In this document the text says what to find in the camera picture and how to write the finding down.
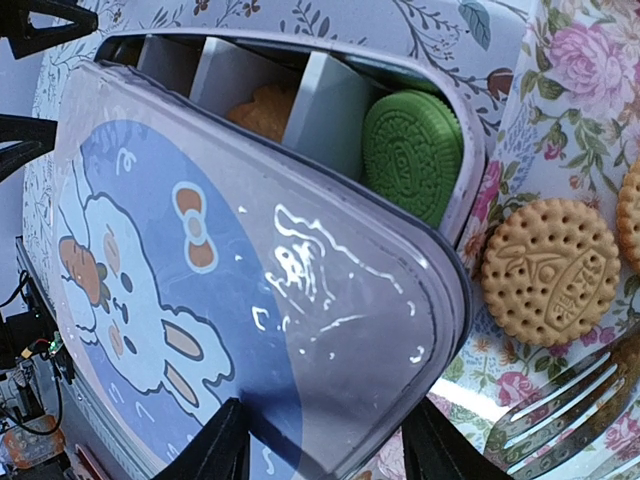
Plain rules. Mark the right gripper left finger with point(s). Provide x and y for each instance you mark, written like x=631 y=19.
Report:
x=220 y=450

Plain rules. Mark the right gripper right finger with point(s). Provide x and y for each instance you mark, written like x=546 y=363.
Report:
x=434 y=449

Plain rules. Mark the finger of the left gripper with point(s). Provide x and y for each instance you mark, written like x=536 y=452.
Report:
x=33 y=26
x=28 y=138

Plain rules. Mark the metal serving tongs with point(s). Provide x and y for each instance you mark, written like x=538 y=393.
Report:
x=568 y=414

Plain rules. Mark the silver tin lid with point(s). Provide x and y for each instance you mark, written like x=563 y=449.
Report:
x=195 y=263

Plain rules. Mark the brown flower cookie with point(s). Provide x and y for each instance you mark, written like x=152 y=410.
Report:
x=267 y=113

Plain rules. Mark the green round cookie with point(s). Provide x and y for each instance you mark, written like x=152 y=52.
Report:
x=412 y=151

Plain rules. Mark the metal tin with white dividers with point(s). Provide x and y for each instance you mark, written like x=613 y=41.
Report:
x=336 y=83

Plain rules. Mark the round waffle cookie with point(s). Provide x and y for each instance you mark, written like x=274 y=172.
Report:
x=550 y=272

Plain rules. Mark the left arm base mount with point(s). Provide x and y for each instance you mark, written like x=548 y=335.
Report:
x=33 y=401

